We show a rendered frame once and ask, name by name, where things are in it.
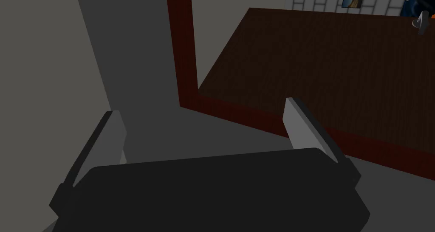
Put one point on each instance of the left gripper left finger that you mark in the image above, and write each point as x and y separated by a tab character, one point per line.
105	142

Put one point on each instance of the dark brown wooden door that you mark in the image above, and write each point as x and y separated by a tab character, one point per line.
319	72

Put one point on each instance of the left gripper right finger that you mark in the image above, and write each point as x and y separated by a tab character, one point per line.
306	128

